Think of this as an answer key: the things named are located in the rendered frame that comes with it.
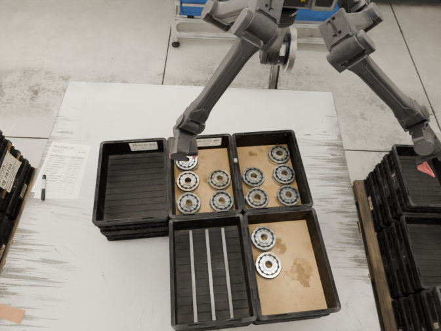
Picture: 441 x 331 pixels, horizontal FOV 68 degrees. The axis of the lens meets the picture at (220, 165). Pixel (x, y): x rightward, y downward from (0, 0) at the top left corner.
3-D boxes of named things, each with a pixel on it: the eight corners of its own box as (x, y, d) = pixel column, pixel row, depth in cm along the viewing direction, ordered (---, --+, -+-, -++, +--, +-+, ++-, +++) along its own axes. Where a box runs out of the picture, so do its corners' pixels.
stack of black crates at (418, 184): (361, 179, 233) (392, 144, 194) (403, 181, 234) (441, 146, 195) (373, 234, 213) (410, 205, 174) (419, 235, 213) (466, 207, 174)
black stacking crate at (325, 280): (241, 223, 143) (243, 213, 133) (306, 217, 145) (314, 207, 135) (254, 323, 123) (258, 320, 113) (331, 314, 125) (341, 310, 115)
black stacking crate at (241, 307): (171, 229, 140) (168, 219, 131) (239, 223, 143) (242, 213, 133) (174, 331, 120) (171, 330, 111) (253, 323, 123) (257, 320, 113)
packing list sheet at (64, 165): (48, 141, 174) (48, 141, 174) (92, 143, 175) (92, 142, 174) (29, 198, 157) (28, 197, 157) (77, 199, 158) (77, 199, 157)
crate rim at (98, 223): (101, 144, 150) (100, 140, 148) (167, 140, 152) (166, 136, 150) (92, 226, 130) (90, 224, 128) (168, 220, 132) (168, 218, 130)
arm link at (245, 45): (278, 23, 88) (245, 2, 83) (282, 34, 84) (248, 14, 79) (200, 127, 115) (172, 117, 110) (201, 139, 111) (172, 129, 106)
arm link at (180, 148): (206, 120, 110) (183, 111, 106) (203, 150, 105) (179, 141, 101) (189, 136, 119) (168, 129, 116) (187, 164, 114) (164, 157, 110)
